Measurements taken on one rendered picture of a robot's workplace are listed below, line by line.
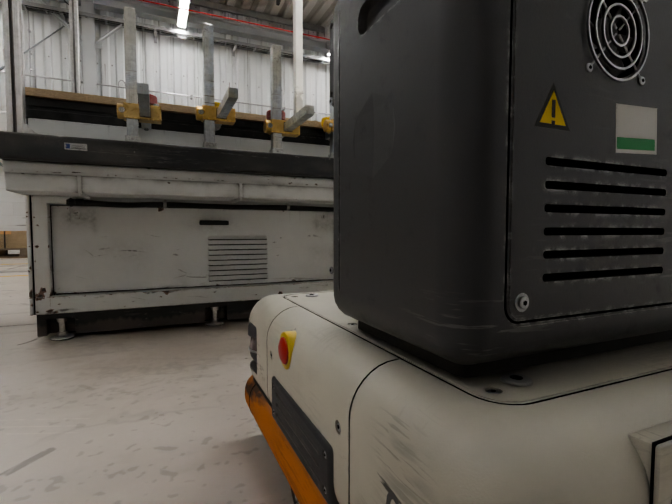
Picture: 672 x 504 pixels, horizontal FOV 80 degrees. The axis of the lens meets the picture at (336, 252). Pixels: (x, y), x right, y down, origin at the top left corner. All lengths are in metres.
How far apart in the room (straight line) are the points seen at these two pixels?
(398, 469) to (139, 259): 1.56
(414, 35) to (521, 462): 0.32
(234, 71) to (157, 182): 7.98
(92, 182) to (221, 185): 0.42
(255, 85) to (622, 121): 9.12
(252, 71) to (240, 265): 7.92
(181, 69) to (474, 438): 9.15
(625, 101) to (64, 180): 1.48
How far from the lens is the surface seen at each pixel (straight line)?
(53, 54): 9.36
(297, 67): 2.83
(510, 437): 0.30
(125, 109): 1.58
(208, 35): 1.69
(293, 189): 1.64
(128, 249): 1.79
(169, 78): 9.22
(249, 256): 1.82
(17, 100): 1.62
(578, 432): 0.33
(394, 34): 0.41
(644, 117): 0.48
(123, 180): 1.57
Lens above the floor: 0.40
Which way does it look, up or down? 3 degrees down
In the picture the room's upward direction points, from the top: straight up
